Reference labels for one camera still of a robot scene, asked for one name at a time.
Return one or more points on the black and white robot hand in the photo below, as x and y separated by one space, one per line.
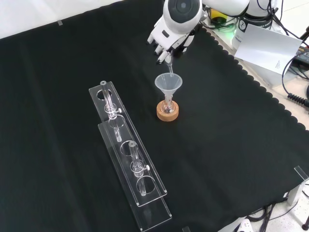
166 36

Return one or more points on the clear plastic funnel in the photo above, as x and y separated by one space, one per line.
168 84

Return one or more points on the small glass round-bottom flask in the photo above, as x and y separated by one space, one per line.
167 107

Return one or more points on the clear acrylic funnel stand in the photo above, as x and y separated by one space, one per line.
135 169

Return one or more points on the yellow stop button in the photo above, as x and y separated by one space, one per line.
218 17

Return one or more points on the pale board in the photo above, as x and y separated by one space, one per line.
268 48

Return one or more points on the small grey tape piece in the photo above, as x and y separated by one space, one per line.
60 22

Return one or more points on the black cloth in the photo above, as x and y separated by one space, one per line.
72 120

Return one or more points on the black power supply box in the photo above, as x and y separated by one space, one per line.
303 54

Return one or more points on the white power strip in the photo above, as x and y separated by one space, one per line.
245 226

